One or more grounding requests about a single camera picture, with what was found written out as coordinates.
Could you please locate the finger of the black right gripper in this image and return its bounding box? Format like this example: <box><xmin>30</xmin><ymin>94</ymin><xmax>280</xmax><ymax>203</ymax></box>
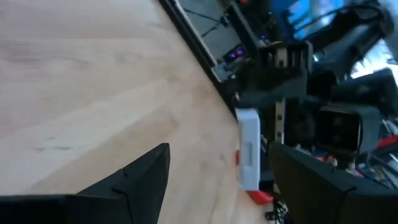
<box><xmin>236</xmin><ymin>76</ymin><xmax>308</xmax><ymax>109</ymax></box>

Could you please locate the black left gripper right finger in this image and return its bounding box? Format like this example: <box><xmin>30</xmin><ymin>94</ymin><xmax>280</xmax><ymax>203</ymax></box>
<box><xmin>269</xmin><ymin>141</ymin><xmax>398</xmax><ymax>224</ymax></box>

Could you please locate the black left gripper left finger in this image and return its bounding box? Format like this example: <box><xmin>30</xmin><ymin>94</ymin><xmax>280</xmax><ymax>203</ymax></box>
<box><xmin>0</xmin><ymin>142</ymin><xmax>171</xmax><ymax>224</ymax></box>

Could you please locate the white rectangular power adapter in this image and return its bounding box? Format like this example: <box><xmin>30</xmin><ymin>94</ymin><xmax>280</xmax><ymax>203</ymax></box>
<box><xmin>235</xmin><ymin>107</ymin><xmax>262</xmax><ymax>192</ymax></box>

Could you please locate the black computer tower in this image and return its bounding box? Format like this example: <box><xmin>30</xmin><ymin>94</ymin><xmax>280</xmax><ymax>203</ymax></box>
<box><xmin>217</xmin><ymin>30</ymin><xmax>271</xmax><ymax>83</ymax></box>

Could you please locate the monitor with blue screen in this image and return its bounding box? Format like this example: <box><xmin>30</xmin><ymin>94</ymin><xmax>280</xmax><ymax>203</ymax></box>
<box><xmin>278</xmin><ymin>0</ymin><xmax>349</xmax><ymax>41</ymax></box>

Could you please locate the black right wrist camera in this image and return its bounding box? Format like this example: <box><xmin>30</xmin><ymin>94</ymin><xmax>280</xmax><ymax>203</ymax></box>
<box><xmin>316</xmin><ymin>104</ymin><xmax>382</xmax><ymax>156</ymax></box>

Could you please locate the black aluminium table frame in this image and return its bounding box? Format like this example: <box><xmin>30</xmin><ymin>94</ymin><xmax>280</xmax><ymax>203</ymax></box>
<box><xmin>157</xmin><ymin>0</ymin><xmax>262</xmax><ymax>118</ymax></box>

